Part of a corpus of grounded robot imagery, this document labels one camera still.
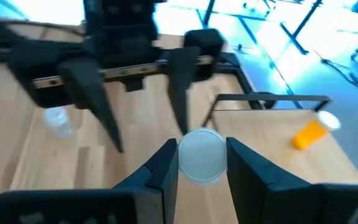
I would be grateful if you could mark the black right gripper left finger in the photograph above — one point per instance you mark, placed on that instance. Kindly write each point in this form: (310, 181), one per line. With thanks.
(157, 186)

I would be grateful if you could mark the black frame clamp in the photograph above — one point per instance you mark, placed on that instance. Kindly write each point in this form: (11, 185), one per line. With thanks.
(267, 104)

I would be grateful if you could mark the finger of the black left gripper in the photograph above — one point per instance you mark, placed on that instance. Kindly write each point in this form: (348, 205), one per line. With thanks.
(82, 84)
(182, 81)

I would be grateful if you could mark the clear bottle with green pills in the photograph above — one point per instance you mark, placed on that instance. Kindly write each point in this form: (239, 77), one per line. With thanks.
(57, 121)

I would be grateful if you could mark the wooden shelf black metal frame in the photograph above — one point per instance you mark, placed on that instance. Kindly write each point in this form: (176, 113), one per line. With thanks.
(269, 149)

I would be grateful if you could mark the clear pill bottle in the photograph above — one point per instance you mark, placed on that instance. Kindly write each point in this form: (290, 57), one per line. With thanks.
(202, 155)

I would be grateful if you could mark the orange pill bottle white cap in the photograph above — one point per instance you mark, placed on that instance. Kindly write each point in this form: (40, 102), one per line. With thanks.
(309, 133)

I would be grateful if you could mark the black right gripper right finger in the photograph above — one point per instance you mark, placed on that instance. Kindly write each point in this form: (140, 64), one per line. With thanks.
(259, 186)

